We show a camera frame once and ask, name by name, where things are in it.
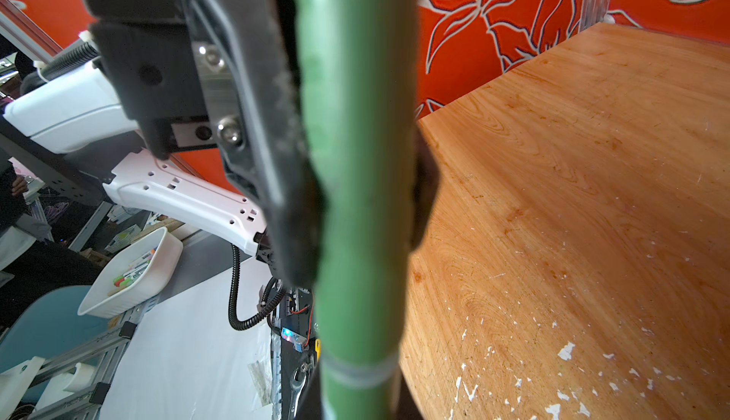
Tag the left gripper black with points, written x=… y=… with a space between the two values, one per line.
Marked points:
x=202 y=74

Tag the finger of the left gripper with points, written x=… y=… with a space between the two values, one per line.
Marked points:
x=425 y=189

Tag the dark green pen cap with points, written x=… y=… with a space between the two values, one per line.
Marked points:
x=358 y=62

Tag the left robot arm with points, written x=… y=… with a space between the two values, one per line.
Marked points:
x=72 y=129

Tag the silver wrench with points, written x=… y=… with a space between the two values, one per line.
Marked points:
x=297 y=384

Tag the white plastic tray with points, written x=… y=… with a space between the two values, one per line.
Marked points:
x=135 y=275

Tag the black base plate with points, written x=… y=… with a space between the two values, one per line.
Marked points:
x=293 y=343

